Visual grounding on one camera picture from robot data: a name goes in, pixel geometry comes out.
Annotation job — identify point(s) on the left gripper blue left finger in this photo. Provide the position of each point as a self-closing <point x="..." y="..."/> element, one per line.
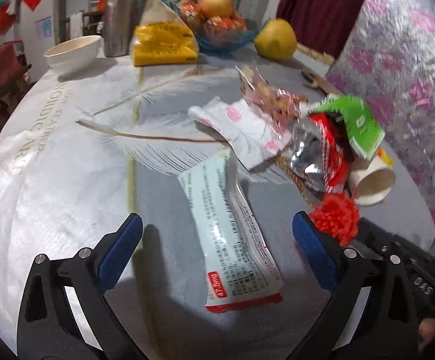
<point x="47" y="328"/>

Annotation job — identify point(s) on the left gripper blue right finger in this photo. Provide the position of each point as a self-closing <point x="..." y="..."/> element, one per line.
<point x="333" y="335"/>

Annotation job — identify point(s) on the red foam fruit net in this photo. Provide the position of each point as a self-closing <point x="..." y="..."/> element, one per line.
<point x="338" y="217"/>

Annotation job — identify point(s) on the white paper cup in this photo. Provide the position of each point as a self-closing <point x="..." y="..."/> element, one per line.
<point x="370" y="181"/>

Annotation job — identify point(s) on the pale green long wrapper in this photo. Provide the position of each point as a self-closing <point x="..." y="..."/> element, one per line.
<point x="239" y="268"/>

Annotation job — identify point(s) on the green tea packet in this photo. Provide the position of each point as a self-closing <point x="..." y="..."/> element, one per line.
<point x="363" y="131"/>

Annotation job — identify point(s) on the red snack bag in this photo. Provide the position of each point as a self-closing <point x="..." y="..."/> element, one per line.
<point x="321" y="154"/>

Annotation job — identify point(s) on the white pink printed wrapper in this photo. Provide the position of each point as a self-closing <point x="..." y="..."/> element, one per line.
<point x="249" y="131"/>

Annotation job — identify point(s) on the pink clear candy wrapper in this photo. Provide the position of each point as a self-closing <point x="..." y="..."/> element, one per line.
<point x="281" y="105"/>

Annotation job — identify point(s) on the person's right hand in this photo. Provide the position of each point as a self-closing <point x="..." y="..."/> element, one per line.
<point x="426" y="333"/>

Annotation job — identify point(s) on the grey feather print tablecloth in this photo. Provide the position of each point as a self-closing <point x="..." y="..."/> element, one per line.
<point x="77" y="156"/>

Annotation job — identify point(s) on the floral plastic sheet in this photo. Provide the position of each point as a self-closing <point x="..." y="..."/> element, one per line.
<point x="389" y="61"/>

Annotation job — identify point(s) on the red cloth side table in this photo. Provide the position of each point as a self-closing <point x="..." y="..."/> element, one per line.
<point x="13" y="62"/>

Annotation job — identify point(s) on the white ceramic bowl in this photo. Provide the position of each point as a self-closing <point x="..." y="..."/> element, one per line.
<point x="74" y="55"/>

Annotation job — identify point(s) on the yellow pomelo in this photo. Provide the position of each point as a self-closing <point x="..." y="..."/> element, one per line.
<point x="276" y="41"/>

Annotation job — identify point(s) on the yellow tissue pack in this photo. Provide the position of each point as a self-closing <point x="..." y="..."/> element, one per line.
<point x="162" y="38"/>

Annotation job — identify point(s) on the steel water bottle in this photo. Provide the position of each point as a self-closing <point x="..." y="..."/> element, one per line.
<point x="117" y="27"/>

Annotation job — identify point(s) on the dark red curtain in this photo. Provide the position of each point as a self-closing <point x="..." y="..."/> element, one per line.
<point x="321" y="25"/>

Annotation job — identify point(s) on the blue glass fruit bowl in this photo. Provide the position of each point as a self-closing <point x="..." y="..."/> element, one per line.
<point x="218" y="34"/>

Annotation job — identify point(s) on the apple on top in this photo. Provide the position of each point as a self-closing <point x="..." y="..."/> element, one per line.
<point x="212" y="8"/>

